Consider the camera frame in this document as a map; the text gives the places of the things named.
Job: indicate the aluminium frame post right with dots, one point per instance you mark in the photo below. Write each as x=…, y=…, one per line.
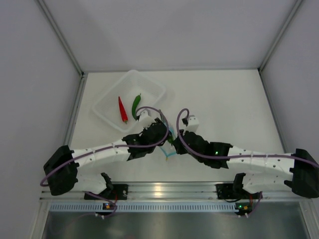
x=281, y=32

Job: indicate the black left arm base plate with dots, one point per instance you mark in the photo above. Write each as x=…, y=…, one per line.
x=114, y=192

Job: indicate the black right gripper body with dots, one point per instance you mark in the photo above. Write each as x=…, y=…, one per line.
x=181, y=150

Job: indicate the aluminium frame post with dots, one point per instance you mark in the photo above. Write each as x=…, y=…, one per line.
x=60, y=36
x=281, y=32

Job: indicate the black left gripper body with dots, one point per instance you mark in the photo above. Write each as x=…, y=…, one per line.
x=150, y=149

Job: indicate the white slotted cable duct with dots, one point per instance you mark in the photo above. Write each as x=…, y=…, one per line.
x=124, y=207

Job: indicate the green fake chili pepper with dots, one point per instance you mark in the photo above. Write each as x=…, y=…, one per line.
x=135, y=105

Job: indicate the clear zip top bag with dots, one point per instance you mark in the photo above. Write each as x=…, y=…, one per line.
x=167, y=149

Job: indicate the aluminium frame post left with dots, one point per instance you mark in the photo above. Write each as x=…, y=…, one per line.
x=60, y=36

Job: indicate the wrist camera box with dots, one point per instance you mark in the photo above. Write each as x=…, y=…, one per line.
x=191, y=123
x=145, y=120

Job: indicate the red fake chili pepper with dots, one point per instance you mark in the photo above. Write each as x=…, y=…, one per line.
x=123, y=113

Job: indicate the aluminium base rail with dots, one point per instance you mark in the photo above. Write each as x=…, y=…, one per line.
x=169, y=191

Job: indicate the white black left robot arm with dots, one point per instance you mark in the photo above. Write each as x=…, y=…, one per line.
x=86, y=169

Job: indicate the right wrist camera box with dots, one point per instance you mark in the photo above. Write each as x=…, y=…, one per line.
x=191, y=123

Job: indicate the white perforated plastic basket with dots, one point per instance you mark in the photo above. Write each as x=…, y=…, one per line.
x=133, y=83

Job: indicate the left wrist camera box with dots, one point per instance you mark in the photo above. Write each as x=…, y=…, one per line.
x=145, y=120

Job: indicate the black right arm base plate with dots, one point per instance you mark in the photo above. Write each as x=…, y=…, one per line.
x=231, y=193

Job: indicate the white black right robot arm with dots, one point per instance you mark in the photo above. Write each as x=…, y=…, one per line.
x=255, y=171

